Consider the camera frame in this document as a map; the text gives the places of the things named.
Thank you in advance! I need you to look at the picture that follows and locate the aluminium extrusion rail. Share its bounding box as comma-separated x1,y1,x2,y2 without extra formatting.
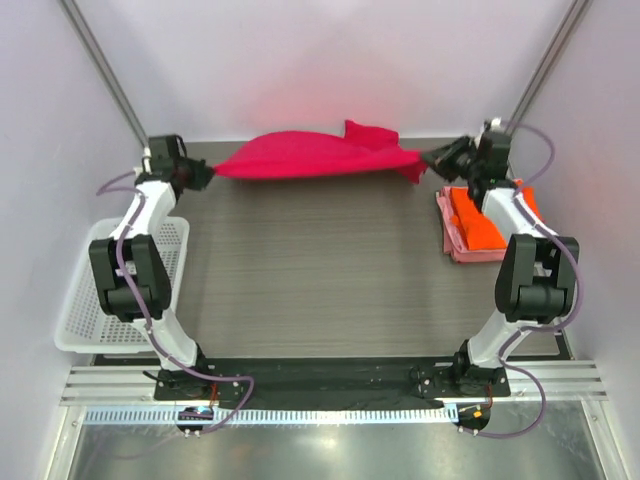
59,360,608,406

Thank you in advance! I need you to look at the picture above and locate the white slotted cable duct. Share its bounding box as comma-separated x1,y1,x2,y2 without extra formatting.
84,405,458,427

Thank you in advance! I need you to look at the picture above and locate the orange folded t shirt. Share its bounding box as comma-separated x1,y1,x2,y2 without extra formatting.
448,185,541,251

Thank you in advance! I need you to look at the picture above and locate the pink folded t shirt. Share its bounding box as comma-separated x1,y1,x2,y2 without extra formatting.
436,187,506,263

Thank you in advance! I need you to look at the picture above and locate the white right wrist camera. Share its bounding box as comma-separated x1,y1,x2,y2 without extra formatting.
482,117,505,132

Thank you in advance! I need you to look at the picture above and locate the aluminium frame post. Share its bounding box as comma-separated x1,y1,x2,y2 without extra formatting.
507,0,593,133
58,0,148,148

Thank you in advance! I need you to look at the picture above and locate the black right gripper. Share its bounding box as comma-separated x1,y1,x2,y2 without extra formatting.
420,135,483,184

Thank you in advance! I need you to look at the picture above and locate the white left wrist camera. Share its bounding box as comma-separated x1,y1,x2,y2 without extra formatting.
134,146,152,176

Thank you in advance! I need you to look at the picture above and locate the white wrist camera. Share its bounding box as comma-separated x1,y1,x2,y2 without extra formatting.
482,117,505,132
134,146,152,176

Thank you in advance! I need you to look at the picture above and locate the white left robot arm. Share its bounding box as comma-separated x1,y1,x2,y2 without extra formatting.
88,134,214,399

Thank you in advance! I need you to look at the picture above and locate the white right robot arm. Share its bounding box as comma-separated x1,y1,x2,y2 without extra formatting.
421,123,579,396

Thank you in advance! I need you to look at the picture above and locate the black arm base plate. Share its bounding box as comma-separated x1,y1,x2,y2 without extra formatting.
144,357,511,411

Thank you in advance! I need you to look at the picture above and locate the right aluminium frame post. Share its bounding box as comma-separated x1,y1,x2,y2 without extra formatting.
507,0,593,133

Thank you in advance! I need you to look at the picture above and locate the white plastic perforated basket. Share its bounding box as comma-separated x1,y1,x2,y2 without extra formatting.
54,217,190,355

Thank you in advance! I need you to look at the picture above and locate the magenta t shirt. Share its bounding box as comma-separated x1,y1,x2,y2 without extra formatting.
213,120,427,184

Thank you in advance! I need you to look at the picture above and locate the left aluminium frame post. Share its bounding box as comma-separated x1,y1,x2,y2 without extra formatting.
58,0,148,148

